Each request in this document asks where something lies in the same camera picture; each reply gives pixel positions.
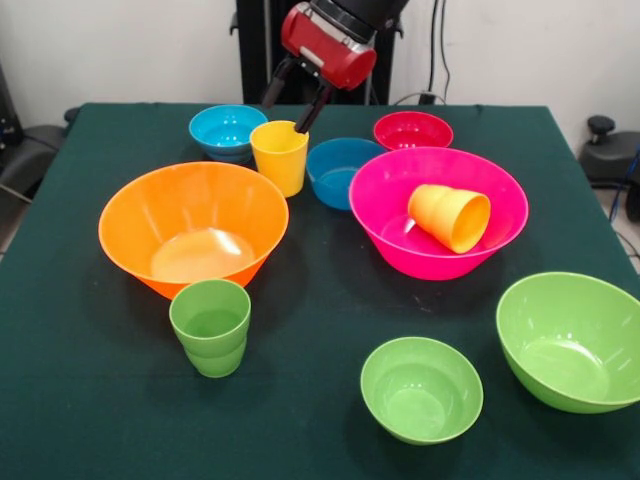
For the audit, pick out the dark green tablecloth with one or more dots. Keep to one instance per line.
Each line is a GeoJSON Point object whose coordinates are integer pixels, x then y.
{"type": "Point", "coordinates": [75, 400]}

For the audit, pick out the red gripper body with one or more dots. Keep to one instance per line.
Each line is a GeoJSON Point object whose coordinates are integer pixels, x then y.
{"type": "Point", "coordinates": [325, 55]}

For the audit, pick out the dark blue bowl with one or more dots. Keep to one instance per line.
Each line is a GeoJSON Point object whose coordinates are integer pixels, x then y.
{"type": "Point", "coordinates": [330, 190]}

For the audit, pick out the small light blue bowl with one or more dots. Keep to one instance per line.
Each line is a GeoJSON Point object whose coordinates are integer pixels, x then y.
{"type": "Point", "coordinates": [220, 125]}

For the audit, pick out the large orange bowl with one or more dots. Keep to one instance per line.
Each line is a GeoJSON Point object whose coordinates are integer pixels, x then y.
{"type": "Point", "coordinates": [150, 210]}

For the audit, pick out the small green bowl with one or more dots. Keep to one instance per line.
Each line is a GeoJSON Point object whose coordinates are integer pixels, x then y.
{"type": "Point", "coordinates": [420, 400]}

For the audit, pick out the large green bowl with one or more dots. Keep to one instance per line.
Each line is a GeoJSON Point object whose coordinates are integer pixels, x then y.
{"type": "Point", "coordinates": [565, 350]}

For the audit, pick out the small red bowl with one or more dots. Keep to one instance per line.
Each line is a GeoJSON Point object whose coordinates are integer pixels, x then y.
{"type": "Point", "coordinates": [410, 132]}

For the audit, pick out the black plug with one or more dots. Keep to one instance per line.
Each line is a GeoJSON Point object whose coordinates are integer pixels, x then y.
{"type": "Point", "coordinates": [426, 98]}

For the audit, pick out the ridged green cup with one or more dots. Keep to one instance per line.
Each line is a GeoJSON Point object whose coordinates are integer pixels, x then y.
{"type": "Point", "coordinates": [210, 350]}

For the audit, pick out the ridged yellow cup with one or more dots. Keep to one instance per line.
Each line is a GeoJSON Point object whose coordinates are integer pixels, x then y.
{"type": "Point", "coordinates": [440, 215]}

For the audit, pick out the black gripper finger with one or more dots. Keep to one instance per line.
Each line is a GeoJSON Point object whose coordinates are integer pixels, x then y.
{"type": "Point", "coordinates": [277, 85]}
{"type": "Point", "coordinates": [312, 110]}

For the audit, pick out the smooth yellow cup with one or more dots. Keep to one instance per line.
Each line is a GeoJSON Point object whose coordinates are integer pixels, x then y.
{"type": "Point", "coordinates": [280, 170]}

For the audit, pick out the large pink bowl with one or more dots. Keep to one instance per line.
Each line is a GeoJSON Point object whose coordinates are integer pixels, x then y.
{"type": "Point", "coordinates": [380, 200]}

